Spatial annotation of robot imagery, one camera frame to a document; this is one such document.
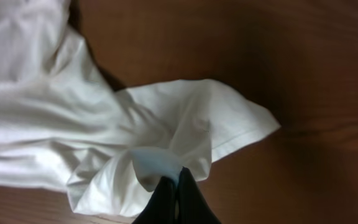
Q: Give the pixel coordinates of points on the white t-shirt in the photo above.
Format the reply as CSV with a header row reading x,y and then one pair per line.
x,y
63,128

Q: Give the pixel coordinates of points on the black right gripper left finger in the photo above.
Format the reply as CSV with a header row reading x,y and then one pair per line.
x,y
161,206

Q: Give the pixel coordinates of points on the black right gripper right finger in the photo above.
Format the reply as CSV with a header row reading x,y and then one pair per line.
x,y
193,208

